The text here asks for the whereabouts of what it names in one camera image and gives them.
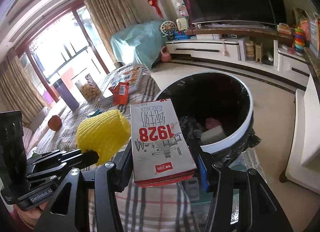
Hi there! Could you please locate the yellow foam fruit net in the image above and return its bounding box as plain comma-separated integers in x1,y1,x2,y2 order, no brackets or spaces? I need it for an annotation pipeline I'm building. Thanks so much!
75,109,131,166

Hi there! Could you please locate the white 1928 milk carton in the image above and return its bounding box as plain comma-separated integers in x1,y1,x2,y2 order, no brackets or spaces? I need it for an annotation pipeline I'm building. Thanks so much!
130,99,197,188

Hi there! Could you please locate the orange snack packet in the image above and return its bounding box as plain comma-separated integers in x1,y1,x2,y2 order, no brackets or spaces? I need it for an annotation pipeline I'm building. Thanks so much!
109,82,130,106

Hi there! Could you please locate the white-rimmed black trash bin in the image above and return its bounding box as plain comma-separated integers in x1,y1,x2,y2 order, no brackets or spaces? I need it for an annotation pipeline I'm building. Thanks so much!
156,71,261,165

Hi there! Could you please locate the plaid table cloth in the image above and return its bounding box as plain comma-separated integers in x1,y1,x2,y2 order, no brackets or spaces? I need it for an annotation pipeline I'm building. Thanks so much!
27,74,201,232

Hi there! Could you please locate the red apple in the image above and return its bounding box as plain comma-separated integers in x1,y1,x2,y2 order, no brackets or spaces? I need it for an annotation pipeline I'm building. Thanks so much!
48,115,62,131

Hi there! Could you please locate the clear snack jar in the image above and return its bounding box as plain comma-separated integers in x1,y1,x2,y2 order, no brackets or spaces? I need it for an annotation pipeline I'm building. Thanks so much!
75,73,101,102

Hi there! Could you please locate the beige curtain left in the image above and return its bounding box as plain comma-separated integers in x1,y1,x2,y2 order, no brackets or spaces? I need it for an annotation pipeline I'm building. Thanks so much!
1,49,48,126

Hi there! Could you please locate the beige curtain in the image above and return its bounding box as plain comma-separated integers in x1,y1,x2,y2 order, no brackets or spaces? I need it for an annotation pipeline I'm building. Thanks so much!
1,49,48,126
84,0,140,68

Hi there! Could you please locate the purple tumbler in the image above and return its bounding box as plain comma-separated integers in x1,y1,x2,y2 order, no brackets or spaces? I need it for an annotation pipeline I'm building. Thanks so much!
53,79,79,111

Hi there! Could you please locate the children's picture book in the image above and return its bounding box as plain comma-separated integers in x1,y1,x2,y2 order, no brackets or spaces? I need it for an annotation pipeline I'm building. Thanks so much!
101,63,146,97

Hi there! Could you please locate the pink kettlebell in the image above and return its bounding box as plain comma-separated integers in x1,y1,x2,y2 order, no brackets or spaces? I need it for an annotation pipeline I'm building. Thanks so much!
160,46,172,63

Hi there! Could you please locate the white TV cabinet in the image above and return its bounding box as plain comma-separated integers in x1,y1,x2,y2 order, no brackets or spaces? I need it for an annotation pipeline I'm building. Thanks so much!
166,34,310,89

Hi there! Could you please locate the light blue covered furniture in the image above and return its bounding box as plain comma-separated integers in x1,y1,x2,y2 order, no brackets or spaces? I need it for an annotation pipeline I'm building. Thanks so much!
110,19,167,70

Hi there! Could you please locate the white ferris wheel toy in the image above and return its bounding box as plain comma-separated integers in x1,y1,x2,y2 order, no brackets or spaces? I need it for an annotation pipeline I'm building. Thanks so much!
160,20,177,40

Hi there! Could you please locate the beige curtain right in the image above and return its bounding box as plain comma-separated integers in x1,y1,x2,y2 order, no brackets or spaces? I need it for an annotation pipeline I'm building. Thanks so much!
84,0,140,68

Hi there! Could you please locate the colourful stacking ring toy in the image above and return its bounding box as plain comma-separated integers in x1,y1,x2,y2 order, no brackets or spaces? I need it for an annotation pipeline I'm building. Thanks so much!
293,27,306,56

